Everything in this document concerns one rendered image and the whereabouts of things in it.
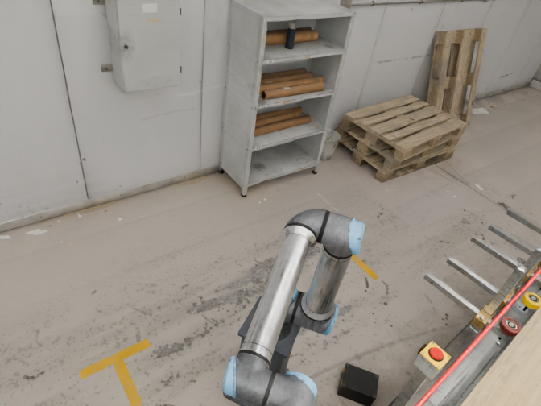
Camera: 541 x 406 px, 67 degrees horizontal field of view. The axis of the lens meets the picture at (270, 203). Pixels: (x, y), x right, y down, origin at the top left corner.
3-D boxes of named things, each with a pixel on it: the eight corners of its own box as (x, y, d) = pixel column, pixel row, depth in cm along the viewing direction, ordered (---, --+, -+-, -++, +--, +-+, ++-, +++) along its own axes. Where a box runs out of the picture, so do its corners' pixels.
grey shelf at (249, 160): (218, 171, 394) (229, -2, 297) (290, 151, 440) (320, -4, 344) (242, 197, 368) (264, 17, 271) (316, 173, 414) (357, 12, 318)
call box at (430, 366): (411, 365, 130) (420, 352, 125) (423, 353, 134) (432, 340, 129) (430, 382, 126) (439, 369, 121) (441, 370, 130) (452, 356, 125)
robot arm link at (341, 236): (299, 301, 196) (328, 199, 140) (335, 313, 194) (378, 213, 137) (291, 329, 187) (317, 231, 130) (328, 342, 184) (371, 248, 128)
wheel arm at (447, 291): (422, 279, 206) (425, 273, 204) (426, 276, 208) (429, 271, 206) (503, 341, 183) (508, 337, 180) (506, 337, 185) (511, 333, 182)
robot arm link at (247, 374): (295, 193, 141) (216, 383, 97) (330, 204, 139) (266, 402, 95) (291, 214, 150) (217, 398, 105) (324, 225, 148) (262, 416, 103)
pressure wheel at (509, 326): (505, 333, 189) (518, 317, 182) (510, 348, 183) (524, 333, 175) (488, 329, 189) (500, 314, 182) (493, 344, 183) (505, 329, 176)
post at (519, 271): (467, 331, 201) (517, 266, 171) (471, 328, 203) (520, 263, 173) (473, 336, 199) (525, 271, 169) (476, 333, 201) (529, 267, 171)
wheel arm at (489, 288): (444, 263, 222) (448, 258, 220) (448, 260, 224) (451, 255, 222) (522, 319, 199) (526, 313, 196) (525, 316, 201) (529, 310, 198)
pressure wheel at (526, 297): (533, 314, 200) (546, 300, 192) (525, 321, 195) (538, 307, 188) (518, 303, 204) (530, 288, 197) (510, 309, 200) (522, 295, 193)
